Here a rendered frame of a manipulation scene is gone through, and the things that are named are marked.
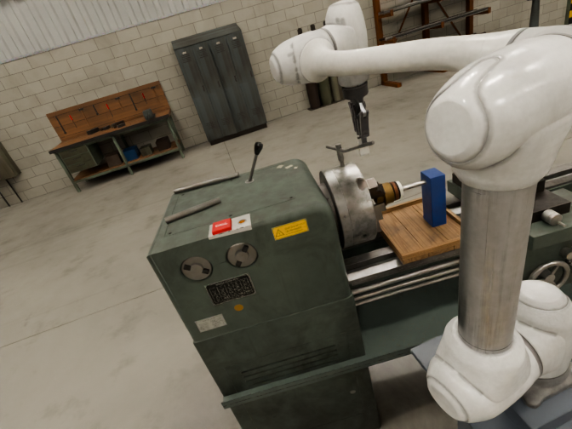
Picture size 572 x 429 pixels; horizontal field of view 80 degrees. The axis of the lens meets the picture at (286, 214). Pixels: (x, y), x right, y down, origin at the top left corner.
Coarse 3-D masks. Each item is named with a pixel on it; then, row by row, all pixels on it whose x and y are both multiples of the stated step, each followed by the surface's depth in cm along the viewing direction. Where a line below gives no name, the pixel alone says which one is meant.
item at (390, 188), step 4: (384, 184) 130; (388, 184) 130; (392, 184) 130; (396, 184) 130; (384, 188) 129; (388, 188) 129; (392, 188) 129; (396, 188) 129; (388, 192) 128; (392, 192) 128; (396, 192) 129; (400, 192) 129; (384, 196) 129; (388, 196) 129; (392, 196) 129; (396, 196) 129; (400, 196) 130; (376, 200) 134; (380, 200) 130; (384, 200) 131; (388, 200) 130; (392, 200) 130; (396, 200) 132
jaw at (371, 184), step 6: (360, 180) 119; (366, 180) 121; (372, 180) 120; (360, 186) 119; (366, 186) 118; (372, 186) 120; (378, 186) 124; (372, 192) 123; (378, 192) 125; (384, 192) 126; (372, 198) 129
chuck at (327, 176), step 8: (320, 176) 135; (328, 176) 122; (328, 184) 121; (336, 184) 119; (336, 192) 118; (336, 200) 117; (344, 200) 117; (336, 208) 117; (344, 208) 117; (344, 216) 119; (344, 224) 118; (344, 232) 120; (344, 240) 123; (352, 240) 124
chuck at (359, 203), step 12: (336, 168) 126; (348, 168) 124; (348, 180) 119; (348, 192) 117; (360, 192) 117; (348, 204) 117; (360, 204) 117; (372, 204) 117; (360, 216) 118; (372, 216) 118; (360, 228) 120; (372, 228) 121; (360, 240) 125
